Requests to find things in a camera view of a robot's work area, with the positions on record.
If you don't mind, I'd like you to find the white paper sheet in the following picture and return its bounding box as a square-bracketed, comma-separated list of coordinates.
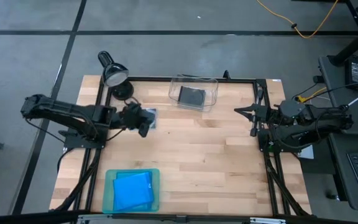
[299, 144, 315, 160]

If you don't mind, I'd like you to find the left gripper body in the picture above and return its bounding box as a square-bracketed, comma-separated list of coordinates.
[118, 101, 145, 130]

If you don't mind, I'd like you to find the black side desk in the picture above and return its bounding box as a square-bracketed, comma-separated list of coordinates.
[318, 55, 358, 212]

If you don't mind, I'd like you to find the short yellow plug cable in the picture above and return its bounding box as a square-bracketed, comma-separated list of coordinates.
[296, 87, 328, 105]

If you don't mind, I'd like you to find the clear black jewel case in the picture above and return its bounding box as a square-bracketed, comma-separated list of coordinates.
[146, 108, 158, 130]
[177, 85, 207, 110]

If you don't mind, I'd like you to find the green plastic bin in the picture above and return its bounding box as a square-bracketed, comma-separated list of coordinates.
[101, 168, 161, 214]

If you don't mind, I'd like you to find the black aluminium table frame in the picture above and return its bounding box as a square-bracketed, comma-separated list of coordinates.
[50, 76, 313, 224]

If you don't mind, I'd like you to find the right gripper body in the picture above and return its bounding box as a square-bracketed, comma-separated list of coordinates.
[256, 105, 280, 124]

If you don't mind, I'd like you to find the black desk lamp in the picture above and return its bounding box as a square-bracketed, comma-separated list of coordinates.
[97, 50, 135, 101]

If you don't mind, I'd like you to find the black power adapter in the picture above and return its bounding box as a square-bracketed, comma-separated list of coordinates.
[345, 58, 358, 91]

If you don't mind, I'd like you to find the long yellow cable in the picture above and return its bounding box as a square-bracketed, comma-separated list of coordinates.
[255, 0, 340, 40]

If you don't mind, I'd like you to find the black stand leg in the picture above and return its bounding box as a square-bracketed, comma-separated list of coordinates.
[327, 0, 358, 67]

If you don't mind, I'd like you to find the silver frame bracket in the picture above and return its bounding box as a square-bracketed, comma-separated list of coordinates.
[249, 217, 287, 224]
[78, 213, 113, 223]

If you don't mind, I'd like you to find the clear plastic bin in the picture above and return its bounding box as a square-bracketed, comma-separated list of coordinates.
[168, 74, 219, 113]

